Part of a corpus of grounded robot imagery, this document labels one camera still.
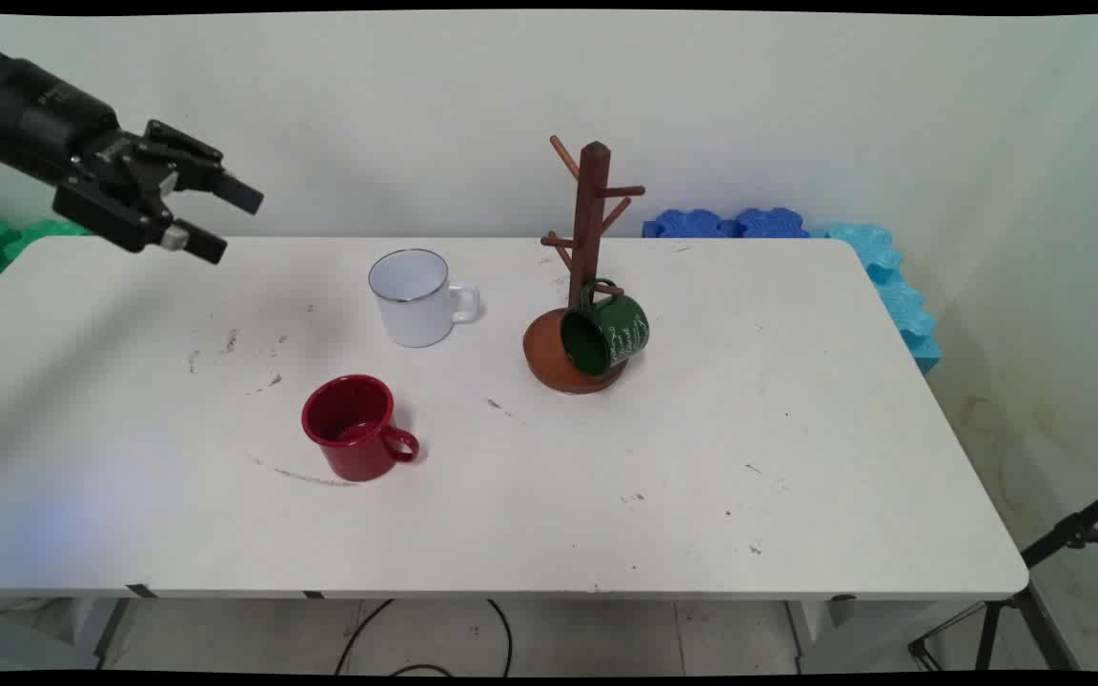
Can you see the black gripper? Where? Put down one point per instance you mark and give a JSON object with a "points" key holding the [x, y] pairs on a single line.
{"points": [[34, 114]]}

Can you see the green enamel mug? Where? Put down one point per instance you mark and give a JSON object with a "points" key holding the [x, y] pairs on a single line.
{"points": [[611, 329]]}

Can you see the white enamel mug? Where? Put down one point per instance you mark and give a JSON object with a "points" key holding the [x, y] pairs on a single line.
{"points": [[416, 314]]}

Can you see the red enamel mug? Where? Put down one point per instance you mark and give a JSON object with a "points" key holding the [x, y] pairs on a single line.
{"points": [[358, 448]]}

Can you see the brown wooden mug tree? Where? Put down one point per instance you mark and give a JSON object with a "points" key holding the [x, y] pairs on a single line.
{"points": [[589, 219]]}

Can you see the white table leg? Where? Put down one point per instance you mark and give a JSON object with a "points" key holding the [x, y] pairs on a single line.
{"points": [[96, 629], [854, 634]]}

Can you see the dark blue foam mat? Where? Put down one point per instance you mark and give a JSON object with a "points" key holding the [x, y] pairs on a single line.
{"points": [[701, 225]]}

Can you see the light blue foam mat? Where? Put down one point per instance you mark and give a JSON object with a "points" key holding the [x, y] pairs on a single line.
{"points": [[897, 295]]}

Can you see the black tripod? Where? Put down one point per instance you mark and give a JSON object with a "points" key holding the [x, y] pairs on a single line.
{"points": [[1068, 535]]}

